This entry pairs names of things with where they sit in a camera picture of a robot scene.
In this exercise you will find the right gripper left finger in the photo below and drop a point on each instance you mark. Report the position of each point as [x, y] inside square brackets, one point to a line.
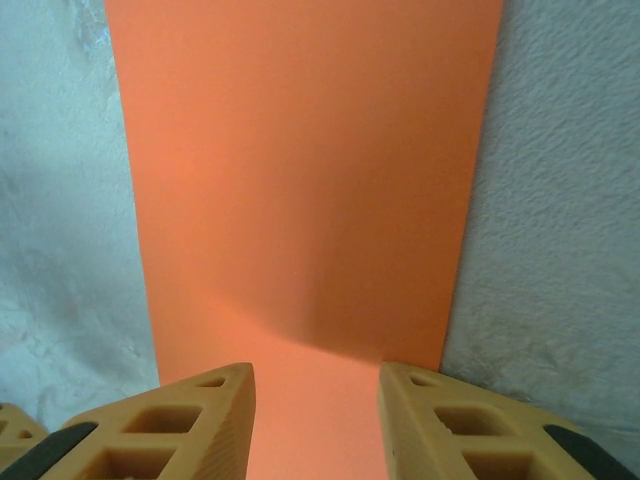
[165, 440]

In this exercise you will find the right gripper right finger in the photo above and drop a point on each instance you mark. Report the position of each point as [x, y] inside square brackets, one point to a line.
[475, 440]

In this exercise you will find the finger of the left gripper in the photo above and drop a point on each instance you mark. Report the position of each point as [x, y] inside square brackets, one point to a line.
[15, 425]

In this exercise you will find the orange paper sheet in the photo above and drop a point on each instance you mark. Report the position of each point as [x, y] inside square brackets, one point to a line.
[300, 175]

